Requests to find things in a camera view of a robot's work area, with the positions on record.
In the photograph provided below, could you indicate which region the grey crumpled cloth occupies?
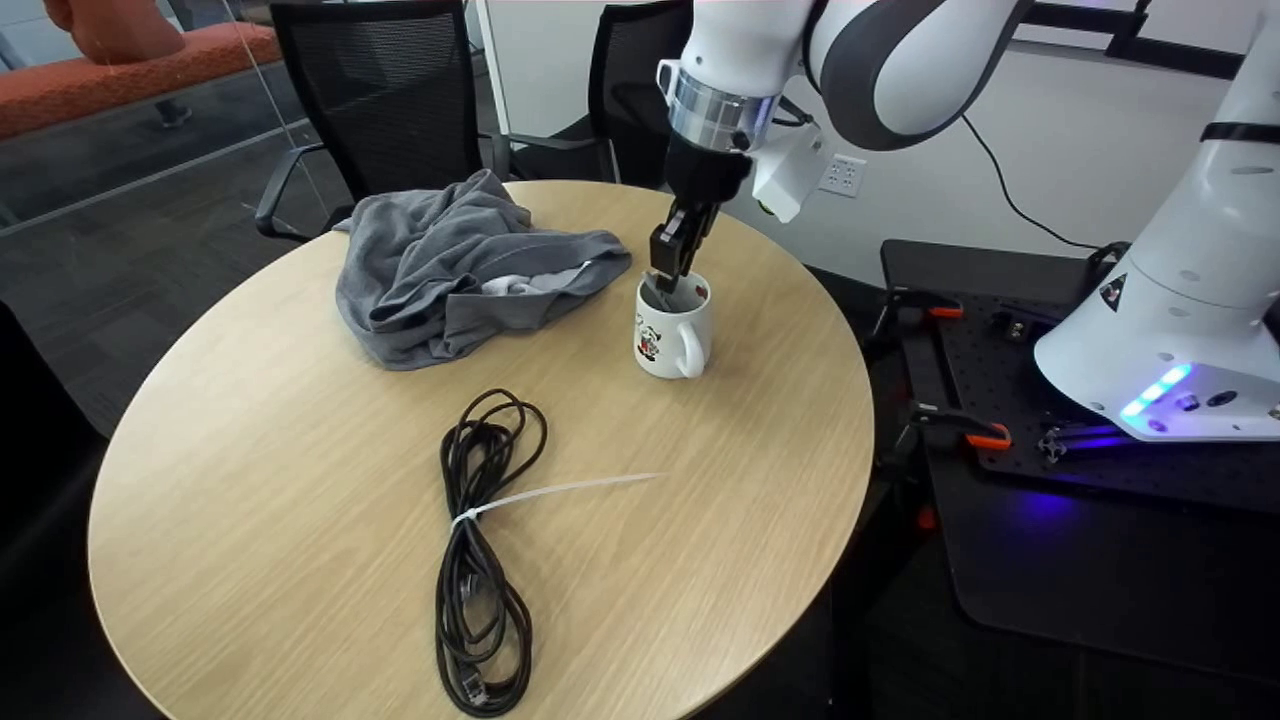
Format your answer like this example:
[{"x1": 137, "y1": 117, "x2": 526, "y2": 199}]
[{"x1": 331, "y1": 166, "x2": 637, "y2": 372}]

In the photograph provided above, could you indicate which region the black wall power cable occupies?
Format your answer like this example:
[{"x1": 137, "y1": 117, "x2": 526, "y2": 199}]
[{"x1": 956, "y1": 112, "x2": 1104, "y2": 257}]

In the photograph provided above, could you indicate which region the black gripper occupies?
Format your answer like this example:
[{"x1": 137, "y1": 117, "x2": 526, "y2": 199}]
[{"x1": 644, "y1": 130, "x2": 758, "y2": 292}]

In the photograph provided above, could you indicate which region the black coiled cable bundle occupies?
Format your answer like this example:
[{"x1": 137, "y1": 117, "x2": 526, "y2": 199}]
[{"x1": 433, "y1": 382, "x2": 551, "y2": 720}]

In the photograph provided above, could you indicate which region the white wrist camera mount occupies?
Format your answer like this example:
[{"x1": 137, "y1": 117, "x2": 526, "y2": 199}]
[{"x1": 750, "y1": 117, "x2": 833, "y2": 228}]

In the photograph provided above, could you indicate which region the black mesh office chair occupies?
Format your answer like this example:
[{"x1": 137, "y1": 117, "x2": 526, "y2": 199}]
[
  {"x1": 502, "y1": 0, "x2": 695, "y2": 193},
  {"x1": 254, "y1": 0, "x2": 503, "y2": 245}
]

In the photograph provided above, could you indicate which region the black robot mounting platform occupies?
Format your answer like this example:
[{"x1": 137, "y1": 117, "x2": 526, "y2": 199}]
[{"x1": 876, "y1": 235, "x2": 1280, "y2": 671}]

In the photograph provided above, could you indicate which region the white printed mug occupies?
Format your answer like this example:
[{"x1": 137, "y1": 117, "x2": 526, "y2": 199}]
[{"x1": 630, "y1": 267, "x2": 717, "y2": 382}]

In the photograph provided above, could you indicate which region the white zip tie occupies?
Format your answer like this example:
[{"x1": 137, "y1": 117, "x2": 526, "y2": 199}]
[{"x1": 447, "y1": 466, "x2": 660, "y2": 526}]

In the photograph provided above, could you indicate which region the orange upholstered bench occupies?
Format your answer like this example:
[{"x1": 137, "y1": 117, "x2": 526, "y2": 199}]
[{"x1": 0, "y1": 17, "x2": 288, "y2": 144}]

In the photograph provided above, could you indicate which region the orange handled black clamp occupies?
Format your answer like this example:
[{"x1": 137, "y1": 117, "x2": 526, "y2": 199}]
[
  {"x1": 866, "y1": 288, "x2": 971, "y2": 355},
  {"x1": 893, "y1": 397, "x2": 1016, "y2": 465}
]

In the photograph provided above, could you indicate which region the black whiteboard frame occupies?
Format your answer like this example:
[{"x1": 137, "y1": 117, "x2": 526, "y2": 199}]
[{"x1": 1016, "y1": 0, "x2": 1254, "y2": 78}]

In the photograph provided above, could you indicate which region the white wall outlet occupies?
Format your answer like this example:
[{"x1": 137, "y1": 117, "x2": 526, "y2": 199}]
[{"x1": 820, "y1": 150, "x2": 869, "y2": 202}]

